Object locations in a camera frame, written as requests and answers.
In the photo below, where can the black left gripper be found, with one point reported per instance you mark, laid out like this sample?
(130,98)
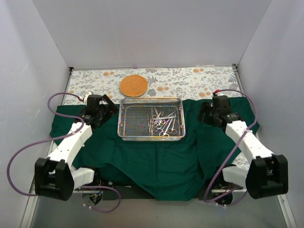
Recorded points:
(104,110)

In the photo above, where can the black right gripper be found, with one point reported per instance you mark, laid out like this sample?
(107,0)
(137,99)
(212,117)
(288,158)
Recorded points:
(208,114)

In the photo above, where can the round woven bamboo tray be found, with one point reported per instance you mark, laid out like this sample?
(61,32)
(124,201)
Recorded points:
(133,85)

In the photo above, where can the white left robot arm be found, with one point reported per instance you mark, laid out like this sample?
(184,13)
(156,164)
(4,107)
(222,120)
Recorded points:
(55,176)

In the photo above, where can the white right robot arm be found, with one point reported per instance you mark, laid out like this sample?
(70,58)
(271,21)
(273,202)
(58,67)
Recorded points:
(267,174)

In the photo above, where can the steel surgical forceps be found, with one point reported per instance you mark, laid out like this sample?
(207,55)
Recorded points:
(165,129)

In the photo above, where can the steel surgical scissors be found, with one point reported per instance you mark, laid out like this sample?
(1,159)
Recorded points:
(158,119)

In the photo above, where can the metal mesh instrument tray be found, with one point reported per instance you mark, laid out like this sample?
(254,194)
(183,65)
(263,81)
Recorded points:
(134,114)

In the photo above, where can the floral patterned table mat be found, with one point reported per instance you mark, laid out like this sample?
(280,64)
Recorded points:
(191,84)

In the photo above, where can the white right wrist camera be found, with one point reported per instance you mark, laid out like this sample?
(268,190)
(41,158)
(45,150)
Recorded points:
(218,93)

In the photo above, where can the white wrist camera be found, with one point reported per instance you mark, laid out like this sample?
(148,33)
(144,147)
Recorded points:
(218,93)
(86,96)

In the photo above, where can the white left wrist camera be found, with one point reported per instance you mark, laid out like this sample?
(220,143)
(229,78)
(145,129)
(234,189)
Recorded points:
(86,96)

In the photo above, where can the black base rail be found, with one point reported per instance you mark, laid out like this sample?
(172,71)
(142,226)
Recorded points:
(135,192)

